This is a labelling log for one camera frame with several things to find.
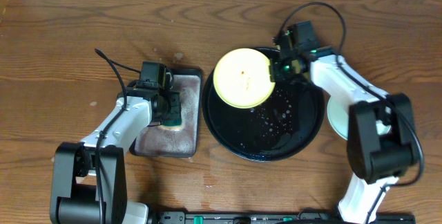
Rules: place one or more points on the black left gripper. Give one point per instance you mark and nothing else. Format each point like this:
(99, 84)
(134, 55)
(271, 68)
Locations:
(175, 108)

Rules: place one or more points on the yellow plate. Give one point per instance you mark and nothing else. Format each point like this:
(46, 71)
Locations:
(241, 78)

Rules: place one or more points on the light blue plate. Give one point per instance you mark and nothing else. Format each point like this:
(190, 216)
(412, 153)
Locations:
(336, 120)

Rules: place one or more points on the black rectangular soapy tray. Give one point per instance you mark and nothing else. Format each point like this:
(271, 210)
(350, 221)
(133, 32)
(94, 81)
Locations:
(178, 140)

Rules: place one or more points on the black round tray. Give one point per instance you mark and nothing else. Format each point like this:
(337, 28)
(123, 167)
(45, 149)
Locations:
(280, 127)

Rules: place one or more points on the green yellow sponge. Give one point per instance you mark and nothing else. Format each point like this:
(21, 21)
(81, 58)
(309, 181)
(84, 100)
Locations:
(172, 124)

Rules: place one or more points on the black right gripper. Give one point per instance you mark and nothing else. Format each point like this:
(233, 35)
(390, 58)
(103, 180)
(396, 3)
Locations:
(275, 75)

